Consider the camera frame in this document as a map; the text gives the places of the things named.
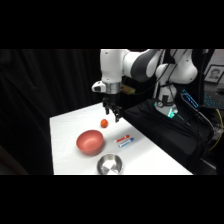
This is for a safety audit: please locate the red ball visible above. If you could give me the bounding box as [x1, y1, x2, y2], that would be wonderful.
[100, 118, 110, 129]

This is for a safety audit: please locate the framed portrait picture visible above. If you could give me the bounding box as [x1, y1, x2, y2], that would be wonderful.
[203, 64, 224, 84]

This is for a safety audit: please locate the dark keyboard with lit keys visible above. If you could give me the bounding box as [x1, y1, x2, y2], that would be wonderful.
[203, 93, 224, 110]

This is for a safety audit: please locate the tan wrist camera box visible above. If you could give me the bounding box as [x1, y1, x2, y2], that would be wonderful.
[121, 84, 136, 96]

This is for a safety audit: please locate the red and white marker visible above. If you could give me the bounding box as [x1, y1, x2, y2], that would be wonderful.
[114, 134, 131, 144]

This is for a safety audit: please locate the blue lit electronic device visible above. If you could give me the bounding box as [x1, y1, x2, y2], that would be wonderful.
[180, 89, 200, 110]

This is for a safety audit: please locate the black cloth covered stand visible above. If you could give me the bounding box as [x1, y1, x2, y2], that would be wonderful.
[123, 98, 215, 176]

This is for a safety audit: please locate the blue and white marker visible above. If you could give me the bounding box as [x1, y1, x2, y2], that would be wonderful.
[118, 137, 135, 149]

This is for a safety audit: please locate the silver metal bowl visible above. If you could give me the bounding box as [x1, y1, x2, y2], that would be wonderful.
[96, 153, 124, 176]

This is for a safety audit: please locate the black curtain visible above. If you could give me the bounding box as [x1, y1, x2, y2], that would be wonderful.
[0, 49, 209, 176]

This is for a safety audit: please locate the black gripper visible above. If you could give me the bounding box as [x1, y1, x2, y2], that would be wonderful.
[101, 94, 123, 124]

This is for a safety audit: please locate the yellow cable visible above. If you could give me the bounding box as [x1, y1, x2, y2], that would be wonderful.
[207, 108, 224, 153]

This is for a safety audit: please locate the pink bowl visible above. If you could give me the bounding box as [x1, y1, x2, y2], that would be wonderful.
[75, 129, 105, 156]

